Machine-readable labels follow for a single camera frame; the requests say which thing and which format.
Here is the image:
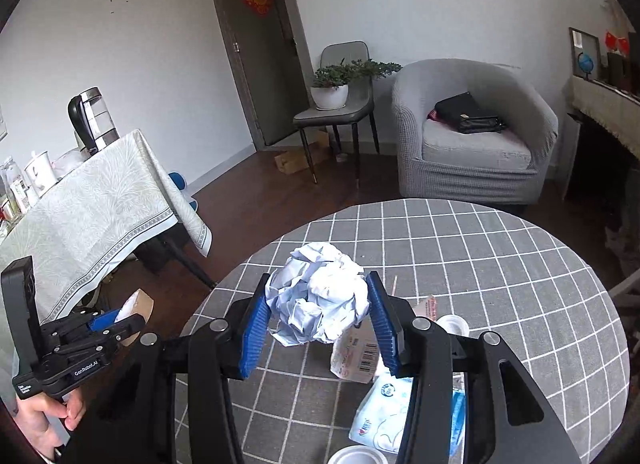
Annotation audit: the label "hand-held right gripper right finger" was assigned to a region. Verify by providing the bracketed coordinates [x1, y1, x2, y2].
[364, 270, 576, 464]

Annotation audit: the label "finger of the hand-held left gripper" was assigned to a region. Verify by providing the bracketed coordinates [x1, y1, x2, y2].
[42, 309, 123, 345]
[47, 314, 146, 362]

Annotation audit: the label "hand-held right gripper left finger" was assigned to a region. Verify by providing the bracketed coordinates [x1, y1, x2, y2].
[100, 271, 274, 464]

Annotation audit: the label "small cardboard box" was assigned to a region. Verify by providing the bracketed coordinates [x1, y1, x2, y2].
[114, 289, 153, 345]

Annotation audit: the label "white paper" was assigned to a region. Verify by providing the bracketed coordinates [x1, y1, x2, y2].
[264, 241, 372, 347]

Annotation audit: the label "person's left hand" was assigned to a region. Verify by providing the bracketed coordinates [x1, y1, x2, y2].
[15, 384, 86, 462]

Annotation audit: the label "white barcode packet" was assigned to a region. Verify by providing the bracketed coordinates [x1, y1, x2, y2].
[330, 316, 387, 385]

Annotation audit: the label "pink wrapper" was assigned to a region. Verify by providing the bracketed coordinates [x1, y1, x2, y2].
[414, 295, 438, 320]

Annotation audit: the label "small white plastic cup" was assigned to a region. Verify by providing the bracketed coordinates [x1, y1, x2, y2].
[437, 314, 471, 340]

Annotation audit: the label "white blue tissue packet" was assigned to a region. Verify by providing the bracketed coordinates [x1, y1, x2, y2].
[348, 371, 468, 457]

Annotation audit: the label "dark table leg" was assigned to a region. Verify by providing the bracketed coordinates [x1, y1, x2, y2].
[165, 239, 218, 290]

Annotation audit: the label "light green patterned tablecloth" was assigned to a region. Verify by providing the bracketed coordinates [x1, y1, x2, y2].
[0, 129, 213, 345]

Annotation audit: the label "grey checked tablecloth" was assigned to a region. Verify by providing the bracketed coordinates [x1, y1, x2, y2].
[177, 198, 632, 464]

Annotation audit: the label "clear plastic bottle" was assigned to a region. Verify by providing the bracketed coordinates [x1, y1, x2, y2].
[0, 156, 26, 217]

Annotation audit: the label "white jug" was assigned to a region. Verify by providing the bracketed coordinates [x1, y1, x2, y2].
[22, 151, 58, 197]

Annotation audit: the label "blue white appliance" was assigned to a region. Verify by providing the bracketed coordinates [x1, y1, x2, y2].
[167, 171, 198, 212]

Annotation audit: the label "flat cardboard box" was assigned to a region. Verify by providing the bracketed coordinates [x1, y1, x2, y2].
[274, 129, 333, 175]

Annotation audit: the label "grey armchair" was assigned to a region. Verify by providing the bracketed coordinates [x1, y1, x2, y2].
[391, 59, 559, 207]

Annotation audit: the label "glass electric kettle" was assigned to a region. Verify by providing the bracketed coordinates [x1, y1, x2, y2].
[67, 86, 121, 156]

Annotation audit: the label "black handbag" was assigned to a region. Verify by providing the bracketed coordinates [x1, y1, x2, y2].
[434, 91, 507, 135]

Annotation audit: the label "potted plant white pot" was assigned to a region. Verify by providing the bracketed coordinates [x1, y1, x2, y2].
[310, 58, 403, 111]

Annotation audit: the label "grey door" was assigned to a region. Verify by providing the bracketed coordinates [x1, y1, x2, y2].
[217, 0, 313, 150]

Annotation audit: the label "grey dining chair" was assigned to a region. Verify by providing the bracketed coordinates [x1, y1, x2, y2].
[292, 41, 381, 185]

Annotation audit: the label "beige lace cloth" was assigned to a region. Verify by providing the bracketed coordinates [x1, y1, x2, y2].
[570, 75, 640, 157]

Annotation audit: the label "dark wooden box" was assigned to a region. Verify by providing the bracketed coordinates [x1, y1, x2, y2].
[606, 51, 628, 90]

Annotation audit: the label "small red flags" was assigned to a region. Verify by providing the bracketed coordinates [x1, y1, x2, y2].
[605, 31, 632, 56]

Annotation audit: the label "grey door frame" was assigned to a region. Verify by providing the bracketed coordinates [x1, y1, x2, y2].
[206, 0, 321, 152]

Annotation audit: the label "picture frame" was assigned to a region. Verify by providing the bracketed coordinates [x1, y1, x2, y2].
[568, 27, 601, 81]

